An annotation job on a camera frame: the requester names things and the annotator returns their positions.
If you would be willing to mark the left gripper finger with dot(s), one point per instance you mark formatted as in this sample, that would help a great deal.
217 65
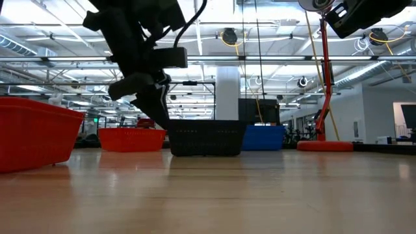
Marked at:
159 104
130 86

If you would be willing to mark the black plastic slotted basket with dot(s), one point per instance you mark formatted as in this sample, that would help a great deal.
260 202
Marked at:
204 143

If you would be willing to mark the blue plastic slotted basket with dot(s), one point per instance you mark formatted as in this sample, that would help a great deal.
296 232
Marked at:
263 138

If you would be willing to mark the red plastic slotted basket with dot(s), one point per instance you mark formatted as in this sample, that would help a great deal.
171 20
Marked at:
130 139
32 136

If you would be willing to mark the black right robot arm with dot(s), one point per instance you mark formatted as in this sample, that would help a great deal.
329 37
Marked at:
398 6

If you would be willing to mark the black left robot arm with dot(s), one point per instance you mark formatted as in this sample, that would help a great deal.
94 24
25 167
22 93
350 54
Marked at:
149 11

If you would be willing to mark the small red background object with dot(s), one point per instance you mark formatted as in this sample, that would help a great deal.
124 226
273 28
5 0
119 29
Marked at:
146 123

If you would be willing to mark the white round column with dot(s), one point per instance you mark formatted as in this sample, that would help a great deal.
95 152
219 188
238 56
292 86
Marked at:
228 94

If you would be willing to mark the small black ceiling reel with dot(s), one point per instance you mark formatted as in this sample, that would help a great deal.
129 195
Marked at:
302 82

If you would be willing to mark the long ceiling light bar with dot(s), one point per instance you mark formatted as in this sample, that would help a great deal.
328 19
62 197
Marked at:
276 58

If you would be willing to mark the black cabinet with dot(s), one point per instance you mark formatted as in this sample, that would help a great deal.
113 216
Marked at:
253 110

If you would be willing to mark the dark monitor screen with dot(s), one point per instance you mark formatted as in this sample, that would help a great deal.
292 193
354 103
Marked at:
409 117

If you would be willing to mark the small white box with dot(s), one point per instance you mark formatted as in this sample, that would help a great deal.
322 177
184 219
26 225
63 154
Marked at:
384 140

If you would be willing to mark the red lamp with round base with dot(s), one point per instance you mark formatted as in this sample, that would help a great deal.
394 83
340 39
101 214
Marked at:
325 146

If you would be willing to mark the long black low bench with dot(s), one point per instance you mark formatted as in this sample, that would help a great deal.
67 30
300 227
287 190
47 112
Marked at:
380 149

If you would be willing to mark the black metal rail frame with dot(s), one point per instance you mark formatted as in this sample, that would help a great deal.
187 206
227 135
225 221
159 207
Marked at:
195 83

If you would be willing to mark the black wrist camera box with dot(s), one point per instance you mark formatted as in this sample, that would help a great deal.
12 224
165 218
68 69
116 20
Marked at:
169 58

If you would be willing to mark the silver ceiling air duct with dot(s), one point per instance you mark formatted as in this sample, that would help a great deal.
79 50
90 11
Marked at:
19 45
364 73

